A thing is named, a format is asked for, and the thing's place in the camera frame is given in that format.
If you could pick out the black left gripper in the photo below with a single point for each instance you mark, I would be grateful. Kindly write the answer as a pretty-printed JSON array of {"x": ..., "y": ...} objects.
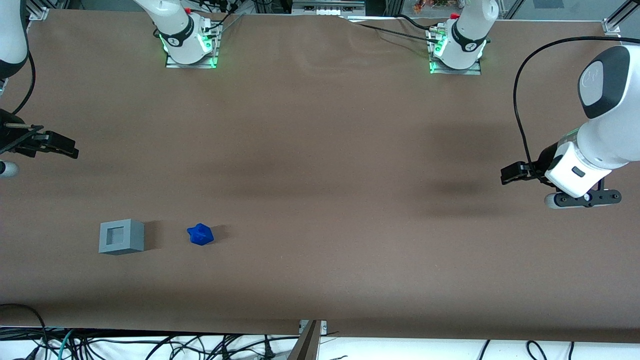
[{"x": 546, "y": 159}]

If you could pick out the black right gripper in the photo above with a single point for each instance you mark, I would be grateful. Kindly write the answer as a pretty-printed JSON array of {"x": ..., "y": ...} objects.
[{"x": 14, "y": 136}]

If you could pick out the blue plastic part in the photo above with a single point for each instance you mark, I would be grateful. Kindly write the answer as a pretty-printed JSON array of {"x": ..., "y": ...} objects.
[{"x": 200, "y": 234}]

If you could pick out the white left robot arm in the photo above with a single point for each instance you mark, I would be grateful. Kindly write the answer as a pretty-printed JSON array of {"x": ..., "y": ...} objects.
[{"x": 602, "y": 125}]

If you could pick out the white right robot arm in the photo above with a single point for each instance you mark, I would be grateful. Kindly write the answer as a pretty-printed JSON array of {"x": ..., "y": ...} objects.
[{"x": 181, "y": 31}]

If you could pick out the gray square base block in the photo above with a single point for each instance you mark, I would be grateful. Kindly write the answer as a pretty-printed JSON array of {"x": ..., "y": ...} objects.
[{"x": 121, "y": 237}]

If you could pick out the brown table cover sheet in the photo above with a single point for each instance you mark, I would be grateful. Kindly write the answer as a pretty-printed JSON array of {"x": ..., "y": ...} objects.
[{"x": 320, "y": 165}]

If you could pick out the white power strip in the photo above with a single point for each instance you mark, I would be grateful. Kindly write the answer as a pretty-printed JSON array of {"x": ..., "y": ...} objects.
[{"x": 328, "y": 7}]

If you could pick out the metal corner bracket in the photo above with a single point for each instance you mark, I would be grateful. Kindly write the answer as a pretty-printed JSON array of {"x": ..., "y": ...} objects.
[
  {"x": 38, "y": 13},
  {"x": 612, "y": 27}
]

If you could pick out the aluminium frame bar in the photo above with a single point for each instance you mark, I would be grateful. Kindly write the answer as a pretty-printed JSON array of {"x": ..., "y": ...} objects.
[{"x": 625, "y": 15}]

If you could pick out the aluminium profile post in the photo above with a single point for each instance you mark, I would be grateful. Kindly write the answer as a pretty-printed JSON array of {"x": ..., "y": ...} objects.
[{"x": 306, "y": 342}]

